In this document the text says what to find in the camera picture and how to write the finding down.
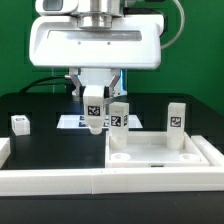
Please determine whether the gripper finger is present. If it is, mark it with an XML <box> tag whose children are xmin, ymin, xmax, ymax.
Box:
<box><xmin>69</xmin><ymin>68</ymin><xmax>85</xmax><ymax>100</ymax></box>
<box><xmin>104</xmin><ymin>69</ymin><xmax>120</xmax><ymax>98</ymax></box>

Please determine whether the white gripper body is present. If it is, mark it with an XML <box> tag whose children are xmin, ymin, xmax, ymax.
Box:
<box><xmin>29</xmin><ymin>14</ymin><xmax>164</xmax><ymax>69</ymax></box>

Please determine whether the white square table top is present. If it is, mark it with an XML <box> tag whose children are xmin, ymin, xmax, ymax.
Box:
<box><xmin>105</xmin><ymin>131</ymin><xmax>210</xmax><ymax>168</ymax></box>

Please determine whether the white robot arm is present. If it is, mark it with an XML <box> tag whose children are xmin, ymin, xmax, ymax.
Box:
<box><xmin>29</xmin><ymin>0</ymin><xmax>165</xmax><ymax>97</ymax></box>

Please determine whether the white left fence bar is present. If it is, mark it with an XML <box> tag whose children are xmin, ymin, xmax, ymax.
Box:
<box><xmin>0</xmin><ymin>138</ymin><xmax>11</xmax><ymax>168</ymax></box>

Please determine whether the white fence bar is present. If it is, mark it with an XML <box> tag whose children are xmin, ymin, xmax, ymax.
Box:
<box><xmin>191</xmin><ymin>135</ymin><xmax>224</xmax><ymax>167</ymax></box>
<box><xmin>0</xmin><ymin>167</ymin><xmax>224</xmax><ymax>196</ymax></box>
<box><xmin>0</xmin><ymin>138</ymin><xmax>11</xmax><ymax>168</ymax></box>

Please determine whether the white right fence bar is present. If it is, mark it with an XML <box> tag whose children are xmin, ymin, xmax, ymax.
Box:
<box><xmin>191</xmin><ymin>135</ymin><xmax>224</xmax><ymax>167</ymax></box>

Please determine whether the white front fence bar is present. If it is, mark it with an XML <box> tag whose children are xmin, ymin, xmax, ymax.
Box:
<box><xmin>0</xmin><ymin>167</ymin><xmax>224</xmax><ymax>196</ymax></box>

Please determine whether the black cable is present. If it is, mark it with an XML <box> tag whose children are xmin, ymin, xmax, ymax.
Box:
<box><xmin>19</xmin><ymin>75</ymin><xmax>73</xmax><ymax>94</ymax></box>

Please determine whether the white marker base plate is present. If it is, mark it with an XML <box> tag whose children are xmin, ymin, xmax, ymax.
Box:
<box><xmin>57</xmin><ymin>115</ymin><xmax>142</xmax><ymax>129</ymax></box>

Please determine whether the white cable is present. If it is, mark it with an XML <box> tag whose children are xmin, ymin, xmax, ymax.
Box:
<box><xmin>161</xmin><ymin>0</ymin><xmax>186</xmax><ymax>51</ymax></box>

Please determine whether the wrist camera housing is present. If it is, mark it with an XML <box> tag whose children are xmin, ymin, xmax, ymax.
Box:
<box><xmin>35</xmin><ymin>0</ymin><xmax>78</xmax><ymax>16</ymax></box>

